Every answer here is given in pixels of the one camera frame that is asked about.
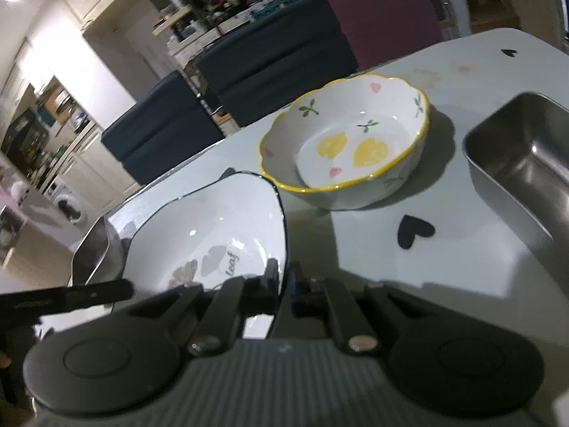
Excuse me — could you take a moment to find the white ginkgo leaf plate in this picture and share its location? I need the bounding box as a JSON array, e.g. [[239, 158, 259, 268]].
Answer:
[[113, 172, 288, 311]]

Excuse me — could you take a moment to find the yellow rimmed lemon bowl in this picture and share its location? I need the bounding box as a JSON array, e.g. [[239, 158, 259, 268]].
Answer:
[[259, 73, 430, 210]]

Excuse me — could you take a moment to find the rectangular steel tray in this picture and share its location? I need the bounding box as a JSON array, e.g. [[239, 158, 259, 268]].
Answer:
[[462, 91, 569, 243], [70, 216, 126, 286]]

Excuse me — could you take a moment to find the black heart sticker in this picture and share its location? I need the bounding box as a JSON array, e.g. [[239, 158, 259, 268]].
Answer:
[[501, 48, 518, 58], [397, 215, 436, 250]]

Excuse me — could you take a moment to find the left dark blue chair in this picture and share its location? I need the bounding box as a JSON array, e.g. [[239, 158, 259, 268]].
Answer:
[[101, 70, 224, 186]]

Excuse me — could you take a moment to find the dark blue chair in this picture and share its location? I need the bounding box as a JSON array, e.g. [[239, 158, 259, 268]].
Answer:
[[101, 70, 224, 186], [196, 0, 358, 127]]

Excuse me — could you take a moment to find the right dark blue chair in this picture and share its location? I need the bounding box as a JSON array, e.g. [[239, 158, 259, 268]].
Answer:
[[196, 0, 358, 127]]

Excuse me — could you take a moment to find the maroon chair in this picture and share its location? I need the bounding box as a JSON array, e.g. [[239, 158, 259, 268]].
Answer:
[[328, 0, 443, 70]]

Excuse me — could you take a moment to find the black heart sticker far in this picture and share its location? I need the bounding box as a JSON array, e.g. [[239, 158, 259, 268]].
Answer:
[[501, 48, 518, 58]]

